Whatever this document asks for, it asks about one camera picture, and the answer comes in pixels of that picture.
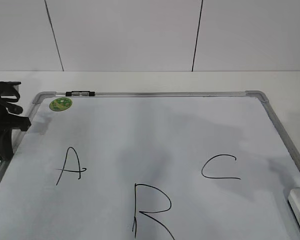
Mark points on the round green magnet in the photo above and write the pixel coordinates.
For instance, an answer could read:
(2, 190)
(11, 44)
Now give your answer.
(60, 104)

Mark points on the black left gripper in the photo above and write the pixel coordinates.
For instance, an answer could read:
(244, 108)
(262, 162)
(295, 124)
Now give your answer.
(10, 119)

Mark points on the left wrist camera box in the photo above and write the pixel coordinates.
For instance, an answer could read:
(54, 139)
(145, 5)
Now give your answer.
(10, 89)

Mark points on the white board with grey frame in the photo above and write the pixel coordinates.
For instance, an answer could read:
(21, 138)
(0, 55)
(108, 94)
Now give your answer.
(150, 168)

